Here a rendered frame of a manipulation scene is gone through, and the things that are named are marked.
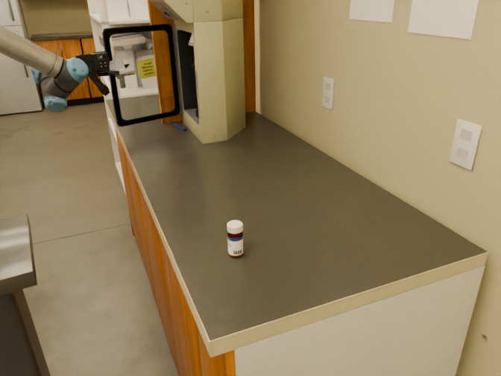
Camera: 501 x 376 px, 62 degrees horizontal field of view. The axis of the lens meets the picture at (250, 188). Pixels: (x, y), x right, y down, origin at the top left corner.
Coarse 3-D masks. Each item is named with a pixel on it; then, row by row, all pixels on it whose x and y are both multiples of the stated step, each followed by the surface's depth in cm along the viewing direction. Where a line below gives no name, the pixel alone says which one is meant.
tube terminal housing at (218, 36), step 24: (192, 0) 150; (216, 0) 153; (240, 0) 168; (192, 24) 154; (216, 24) 156; (240, 24) 172; (216, 48) 160; (240, 48) 175; (216, 72) 163; (240, 72) 179; (216, 96) 167; (240, 96) 182; (192, 120) 182; (216, 120) 171; (240, 120) 186
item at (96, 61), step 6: (78, 54) 155; (84, 54) 154; (90, 54) 155; (96, 54) 154; (102, 54) 155; (84, 60) 155; (90, 60) 156; (96, 60) 155; (102, 60) 157; (108, 60) 157; (90, 66) 157; (96, 66) 156; (102, 66) 157; (108, 66) 158; (96, 72) 157
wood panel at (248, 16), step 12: (252, 0) 194; (156, 12) 181; (252, 12) 197; (156, 24) 182; (252, 24) 199; (252, 36) 201; (252, 48) 204; (252, 60) 206; (252, 72) 208; (252, 84) 211; (252, 96) 214; (252, 108) 216; (168, 120) 202; (180, 120) 204
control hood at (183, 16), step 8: (152, 0) 166; (160, 0) 151; (168, 0) 147; (176, 0) 148; (184, 0) 149; (168, 8) 154; (176, 8) 149; (184, 8) 150; (176, 16) 158; (184, 16) 151; (192, 16) 152
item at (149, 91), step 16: (144, 32) 173; (160, 32) 177; (112, 48) 167; (128, 48) 171; (144, 48) 175; (160, 48) 180; (144, 64) 177; (160, 64) 182; (128, 80) 176; (144, 80) 180; (160, 80) 184; (112, 96) 174; (128, 96) 178; (144, 96) 182; (160, 96) 187; (128, 112) 180; (144, 112) 185; (160, 112) 190
